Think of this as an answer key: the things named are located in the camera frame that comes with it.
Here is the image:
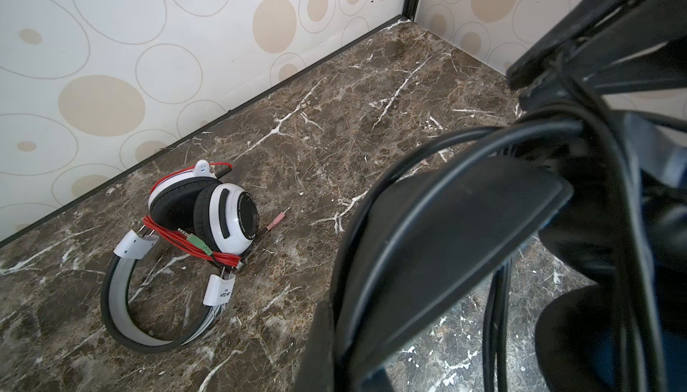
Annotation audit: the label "white headphones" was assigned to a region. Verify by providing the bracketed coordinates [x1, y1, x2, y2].
[100, 159, 259, 354]

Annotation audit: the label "black headphone cable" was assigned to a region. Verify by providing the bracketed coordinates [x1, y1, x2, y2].
[481, 47, 687, 392]

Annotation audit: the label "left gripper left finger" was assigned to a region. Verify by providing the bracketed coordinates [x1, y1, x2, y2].
[292, 302, 336, 392]

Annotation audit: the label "black headphones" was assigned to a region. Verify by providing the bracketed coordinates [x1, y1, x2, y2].
[327, 0, 686, 391]

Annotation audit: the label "red headphone cable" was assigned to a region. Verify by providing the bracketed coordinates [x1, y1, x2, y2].
[140, 160, 291, 270]

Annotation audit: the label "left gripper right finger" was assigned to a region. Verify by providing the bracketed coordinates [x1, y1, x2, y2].
[361, 368, 395, 392]

